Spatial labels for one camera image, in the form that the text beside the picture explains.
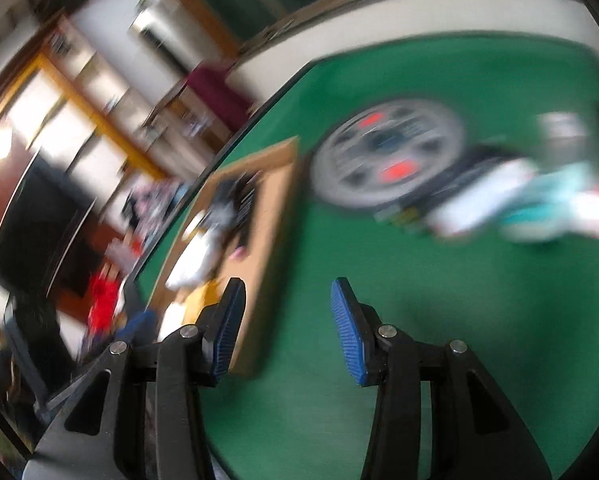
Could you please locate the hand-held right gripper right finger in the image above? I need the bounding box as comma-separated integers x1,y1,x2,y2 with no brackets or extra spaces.
330,277,553,480

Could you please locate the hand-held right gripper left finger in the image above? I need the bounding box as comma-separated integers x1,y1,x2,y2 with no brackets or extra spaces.
34,276,247,480

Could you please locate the brown cardboard box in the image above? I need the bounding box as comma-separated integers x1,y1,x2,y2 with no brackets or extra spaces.
166,136,300,378

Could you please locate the white spray can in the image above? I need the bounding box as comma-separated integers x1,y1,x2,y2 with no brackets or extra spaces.
429,157,536,241

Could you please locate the small white red-print box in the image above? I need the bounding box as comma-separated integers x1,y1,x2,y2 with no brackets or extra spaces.
569,182,599,239

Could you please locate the red cloth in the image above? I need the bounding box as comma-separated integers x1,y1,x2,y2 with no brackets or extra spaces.
86,267,124,332

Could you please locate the pile of patterned clothes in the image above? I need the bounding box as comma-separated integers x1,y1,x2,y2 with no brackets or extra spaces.
122,180,187,233

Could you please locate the round grey table console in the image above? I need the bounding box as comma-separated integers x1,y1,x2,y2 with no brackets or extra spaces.
310,100,466,211

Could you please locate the black grey padded seat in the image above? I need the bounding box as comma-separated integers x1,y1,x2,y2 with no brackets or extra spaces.
0,295,76,426

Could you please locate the black flat television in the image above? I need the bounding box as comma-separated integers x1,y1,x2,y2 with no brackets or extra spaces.
0,152,97,296

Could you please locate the carved wooden chair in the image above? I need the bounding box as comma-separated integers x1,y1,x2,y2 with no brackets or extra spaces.
139,80,240,161

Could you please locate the maroon cloth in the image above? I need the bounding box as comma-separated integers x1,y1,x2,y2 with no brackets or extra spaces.
186,60,254,122

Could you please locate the standing air conditioner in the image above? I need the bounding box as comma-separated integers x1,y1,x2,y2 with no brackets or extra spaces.
129,7,190,73

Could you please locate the wooden wall shelf unit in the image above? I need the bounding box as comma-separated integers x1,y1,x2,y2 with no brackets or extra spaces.
0,15,167,211

